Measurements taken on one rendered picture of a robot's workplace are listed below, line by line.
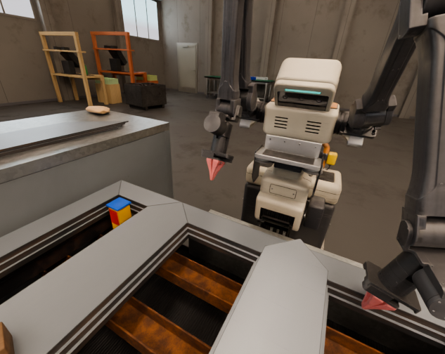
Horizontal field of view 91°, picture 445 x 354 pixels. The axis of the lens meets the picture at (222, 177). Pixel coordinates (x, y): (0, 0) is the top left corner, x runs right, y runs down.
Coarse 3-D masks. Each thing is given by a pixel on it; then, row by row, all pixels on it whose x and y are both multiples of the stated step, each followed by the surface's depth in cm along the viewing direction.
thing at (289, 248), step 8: (272, 248) 66; (280, 248) 66; (288, 248) 66; (296, 248) 66; (304, 248) 66; (296, 256) 63; (304, 256) 63; (312, 256) 64; (312, 264) 61; (320, 264) 61
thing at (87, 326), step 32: (64, 224) 71; (32, 256) 63; (160, 256) 64; (256, 256) 65; (128, 288) 54; (96, 320) 48; (384, 320) 52; (416, 320) 50; (64, 352) 42; (320, 352) 44
